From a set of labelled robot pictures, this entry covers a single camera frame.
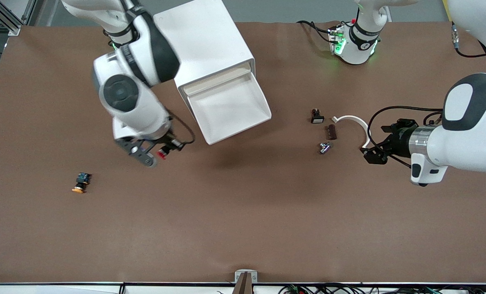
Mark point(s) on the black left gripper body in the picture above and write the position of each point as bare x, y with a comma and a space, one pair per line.
398, 141

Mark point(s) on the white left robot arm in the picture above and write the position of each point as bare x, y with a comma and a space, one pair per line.
471, 139

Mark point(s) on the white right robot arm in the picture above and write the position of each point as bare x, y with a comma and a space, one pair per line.
124, 94

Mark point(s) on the dark brown terminal block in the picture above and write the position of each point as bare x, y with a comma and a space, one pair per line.
332, 132

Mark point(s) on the silver metal fitting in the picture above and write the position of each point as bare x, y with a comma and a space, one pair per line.
324, 148

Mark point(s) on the black switch with white face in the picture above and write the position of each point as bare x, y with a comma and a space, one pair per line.
317, 117

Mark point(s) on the orange push button switch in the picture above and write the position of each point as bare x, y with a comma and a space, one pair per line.
81, 183

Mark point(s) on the grey metal table bracket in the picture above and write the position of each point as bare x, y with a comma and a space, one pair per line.
245, 277

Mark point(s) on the white table edge rail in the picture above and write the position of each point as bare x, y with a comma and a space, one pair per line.
63, 289

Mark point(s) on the aluminium frame profile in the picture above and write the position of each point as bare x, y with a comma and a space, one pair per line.
4, 18

